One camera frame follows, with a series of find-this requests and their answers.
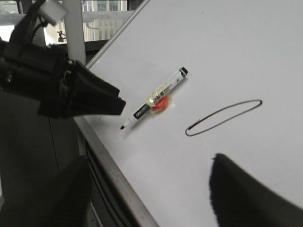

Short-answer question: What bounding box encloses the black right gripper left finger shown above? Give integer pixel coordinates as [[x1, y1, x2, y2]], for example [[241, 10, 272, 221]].
[[0, 156, 92, 227]]

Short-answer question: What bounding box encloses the white whiteboard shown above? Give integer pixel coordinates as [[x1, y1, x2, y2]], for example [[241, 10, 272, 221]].
[[76, 0, 303, 227]]

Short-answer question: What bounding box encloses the white connector block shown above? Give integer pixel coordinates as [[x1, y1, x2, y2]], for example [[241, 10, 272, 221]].
[[37, 0, 68, 26]]

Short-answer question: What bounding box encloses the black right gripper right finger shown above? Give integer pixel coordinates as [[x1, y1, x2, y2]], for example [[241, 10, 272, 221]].
[[209, 153, 303, 227]]

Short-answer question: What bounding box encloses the black white whiteboard marker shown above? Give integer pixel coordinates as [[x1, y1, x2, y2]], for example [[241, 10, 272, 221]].
[[120, 67, 188, 130]]

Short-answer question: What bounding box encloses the red round magnet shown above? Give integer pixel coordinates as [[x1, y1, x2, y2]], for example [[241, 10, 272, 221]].
[[152, 96, 171, 112]]

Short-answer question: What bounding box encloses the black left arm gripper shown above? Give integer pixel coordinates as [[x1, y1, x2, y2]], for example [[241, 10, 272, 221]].
[[0, 41, 126, 118]]

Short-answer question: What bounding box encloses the white vertical pole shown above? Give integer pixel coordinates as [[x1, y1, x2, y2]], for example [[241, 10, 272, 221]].
[[62, 0, 86, 64]]

